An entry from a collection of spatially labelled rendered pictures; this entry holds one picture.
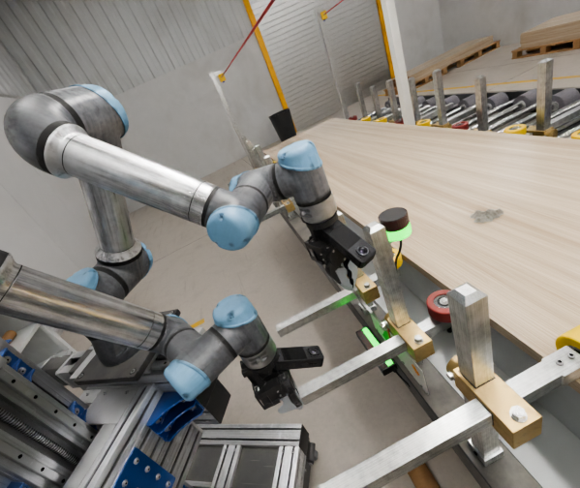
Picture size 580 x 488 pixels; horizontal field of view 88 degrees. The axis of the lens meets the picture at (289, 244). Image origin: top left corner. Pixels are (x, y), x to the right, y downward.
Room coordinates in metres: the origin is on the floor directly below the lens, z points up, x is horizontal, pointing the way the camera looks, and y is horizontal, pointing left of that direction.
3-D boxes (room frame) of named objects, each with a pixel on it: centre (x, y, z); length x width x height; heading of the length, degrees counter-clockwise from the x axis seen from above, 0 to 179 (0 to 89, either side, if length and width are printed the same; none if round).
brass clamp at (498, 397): (0.26, -0.19, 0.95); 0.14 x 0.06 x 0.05; 4
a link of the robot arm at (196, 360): (0.43, 0.25, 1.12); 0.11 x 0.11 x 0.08; 33
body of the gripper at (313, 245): (0.57, -0.08, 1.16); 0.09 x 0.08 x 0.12; 24
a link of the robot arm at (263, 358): (0.47, 0.15, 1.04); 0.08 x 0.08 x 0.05
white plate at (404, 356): (0.56, -0.15, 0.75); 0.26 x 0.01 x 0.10; 4
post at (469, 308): (0.28, -0.19, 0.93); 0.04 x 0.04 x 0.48; 4
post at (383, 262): (0.53, -0.17, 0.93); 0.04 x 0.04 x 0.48; 4
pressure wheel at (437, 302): (0.50, -0.28, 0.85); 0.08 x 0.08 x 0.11
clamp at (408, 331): (0.51, -0.18, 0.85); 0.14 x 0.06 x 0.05; 4
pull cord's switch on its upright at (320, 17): (3.16, -1.12, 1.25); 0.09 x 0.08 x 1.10; 4
